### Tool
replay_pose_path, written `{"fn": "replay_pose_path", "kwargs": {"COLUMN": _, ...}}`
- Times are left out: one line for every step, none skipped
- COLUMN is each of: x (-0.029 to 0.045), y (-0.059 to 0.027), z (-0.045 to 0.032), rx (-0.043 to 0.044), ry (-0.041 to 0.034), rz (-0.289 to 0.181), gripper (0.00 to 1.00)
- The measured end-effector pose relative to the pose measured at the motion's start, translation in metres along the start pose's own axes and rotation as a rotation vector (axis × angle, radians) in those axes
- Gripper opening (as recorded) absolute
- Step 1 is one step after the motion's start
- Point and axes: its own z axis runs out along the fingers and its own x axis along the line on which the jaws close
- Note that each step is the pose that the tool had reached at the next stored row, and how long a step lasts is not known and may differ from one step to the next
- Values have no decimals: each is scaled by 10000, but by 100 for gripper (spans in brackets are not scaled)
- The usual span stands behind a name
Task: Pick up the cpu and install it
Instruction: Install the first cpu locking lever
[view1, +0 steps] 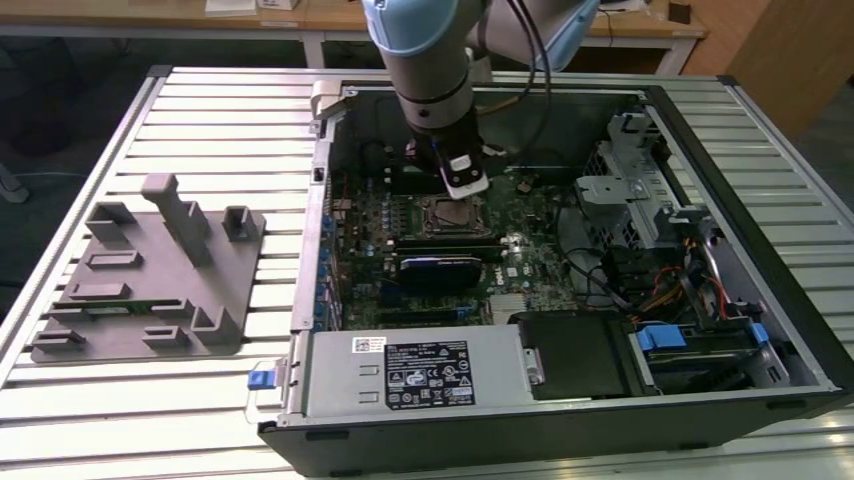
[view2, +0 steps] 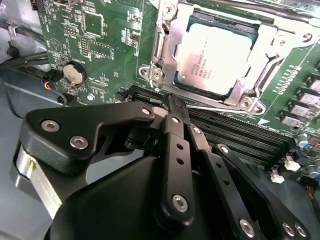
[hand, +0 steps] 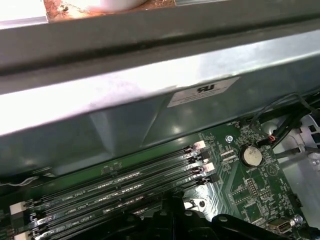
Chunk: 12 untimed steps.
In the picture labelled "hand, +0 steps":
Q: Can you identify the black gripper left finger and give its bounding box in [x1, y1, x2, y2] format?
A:
[92, 193, 175, 240]

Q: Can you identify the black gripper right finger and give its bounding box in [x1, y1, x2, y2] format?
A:
[174, 192, 286, 240]

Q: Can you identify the green motherboard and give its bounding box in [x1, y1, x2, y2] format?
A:
[0, 124, 320, 240]

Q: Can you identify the coin cell battery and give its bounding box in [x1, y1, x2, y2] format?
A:
[239, 144, 264, 168]

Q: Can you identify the silver USB port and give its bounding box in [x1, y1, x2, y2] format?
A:
[266, 219, 292, 235]

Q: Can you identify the black PC case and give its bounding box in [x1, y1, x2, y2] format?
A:
[0, 4, 320, 240]

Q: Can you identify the white case label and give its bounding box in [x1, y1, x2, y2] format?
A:
[166, 76, 241, 109]

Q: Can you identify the black wire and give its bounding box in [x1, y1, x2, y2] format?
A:
[249, 92, 320, 151]

